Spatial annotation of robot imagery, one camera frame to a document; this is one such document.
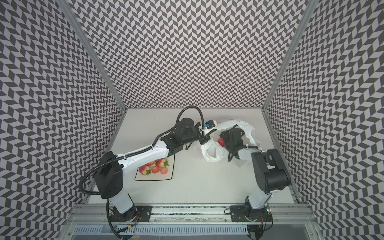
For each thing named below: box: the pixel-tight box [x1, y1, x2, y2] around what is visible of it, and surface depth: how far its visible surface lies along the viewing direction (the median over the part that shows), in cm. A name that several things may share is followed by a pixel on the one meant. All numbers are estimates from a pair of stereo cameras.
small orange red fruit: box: [160, 167, 168, 175], surface depth 85 cm
